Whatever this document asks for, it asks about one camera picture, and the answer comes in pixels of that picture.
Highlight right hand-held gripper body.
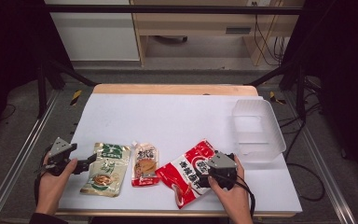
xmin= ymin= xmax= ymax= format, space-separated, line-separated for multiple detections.
xmin=206 ymin=151 xmax=239 ymax=191

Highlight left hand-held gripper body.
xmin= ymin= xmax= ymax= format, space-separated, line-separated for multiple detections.
xmin=38 ymin=137 xmax=83 ymax=176

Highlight green and beige food packet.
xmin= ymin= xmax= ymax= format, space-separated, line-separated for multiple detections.
xmin=79 ymin=142 xmax=132 ymax=198

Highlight red and white snack packet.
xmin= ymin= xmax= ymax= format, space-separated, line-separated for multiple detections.
xmin=154 ymin=138 xmax=219 ymax=209

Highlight clear plastic container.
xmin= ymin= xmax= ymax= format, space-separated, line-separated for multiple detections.
xmin=231 ymin=98 xmax=287 ymax=163

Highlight small orange sauce pouch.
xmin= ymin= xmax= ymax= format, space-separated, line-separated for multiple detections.
xmin=131 ymin=141 xmax=161 ymax=188

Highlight person's right hand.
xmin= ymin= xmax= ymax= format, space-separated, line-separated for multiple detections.
xmin=207 ymin=154 xmax=255 ymax=219

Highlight person's left hand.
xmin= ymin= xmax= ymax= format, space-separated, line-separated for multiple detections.
xmin=35 ymin=154 xmax=79 ymax=217

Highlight yellow and black tape strip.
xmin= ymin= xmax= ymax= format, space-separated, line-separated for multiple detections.
xmin=70 ymin=89 xmax=83 ymax=106
xmin=268 ymin=91 xmax=287 ymax=105

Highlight white table sheet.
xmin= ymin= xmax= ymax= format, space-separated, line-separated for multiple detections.
xmin=58 ymin=92 xmax=303 ymax=215

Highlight black metal stand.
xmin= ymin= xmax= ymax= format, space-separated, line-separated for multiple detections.
xmin=36 ymin=58 xmax=98 ymax=119
xmin=245 ymin=59 xmax=308 ymax=123

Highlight black curtain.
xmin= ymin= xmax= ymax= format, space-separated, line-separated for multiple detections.
xmin=279 ymin=0 xmax=358 ymax=190
xmin=0 ymin=0 xmax=73 ymax=147

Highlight white cabinet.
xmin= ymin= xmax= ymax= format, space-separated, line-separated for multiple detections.
xmin=44 ymin=0 xmax=141 ymax=63

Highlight light wooden desk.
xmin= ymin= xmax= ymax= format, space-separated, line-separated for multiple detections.
xmin=130 ymin=0 xmax=306 ymax=67

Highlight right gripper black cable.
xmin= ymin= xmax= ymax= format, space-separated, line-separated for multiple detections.
xmin=213 ymin=173 xmax=257 ymax=218

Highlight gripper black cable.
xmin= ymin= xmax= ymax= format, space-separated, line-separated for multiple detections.
xmin=213 ymin=173 xmax=257 ymax=218
xmin=33 ymin=148 xmax=52 ymax=206

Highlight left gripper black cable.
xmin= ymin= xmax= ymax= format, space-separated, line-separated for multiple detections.
xmin=33 ymin=148 xmax=52 ymax=206

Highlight thin black floor cable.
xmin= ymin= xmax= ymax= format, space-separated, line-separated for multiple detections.
xmin=0 ymin=104 xmax=17 ymax=123

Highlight hanging black cables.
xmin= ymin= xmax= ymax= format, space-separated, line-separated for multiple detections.
xmin=252 ymin=1 xmax=289 ymax=67

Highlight black horizontal frame bar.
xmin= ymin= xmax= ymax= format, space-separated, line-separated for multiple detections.
xmin=43 ymin=4 xmax=304 ymax=15

